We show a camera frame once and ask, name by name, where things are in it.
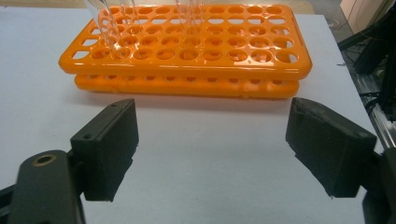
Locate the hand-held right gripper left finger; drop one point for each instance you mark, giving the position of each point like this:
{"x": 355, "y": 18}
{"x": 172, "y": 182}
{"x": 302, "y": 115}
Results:
{"x": 106, "y": 149}

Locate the black metal stand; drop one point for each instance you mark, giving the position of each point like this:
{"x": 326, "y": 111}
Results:
{"x": 373, "y": 53}

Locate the orange test tube rack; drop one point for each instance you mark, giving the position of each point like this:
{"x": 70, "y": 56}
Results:
{"x": 186, "y": 70}

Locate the clear glass test tube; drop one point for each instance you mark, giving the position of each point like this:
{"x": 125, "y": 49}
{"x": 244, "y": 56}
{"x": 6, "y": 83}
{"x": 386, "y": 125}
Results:
{"x": 107, "y": 28}
{"x": 190, "y": 18}

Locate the white board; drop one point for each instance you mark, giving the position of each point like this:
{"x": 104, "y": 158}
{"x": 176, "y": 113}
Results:
{"x": 199, "y": 155}

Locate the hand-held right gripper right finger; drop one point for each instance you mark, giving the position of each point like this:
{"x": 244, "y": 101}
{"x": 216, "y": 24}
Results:
{"x": 330, "y": 146}

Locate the aluminium rail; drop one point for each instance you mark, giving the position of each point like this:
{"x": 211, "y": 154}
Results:
{"x": 378, "y": 124}

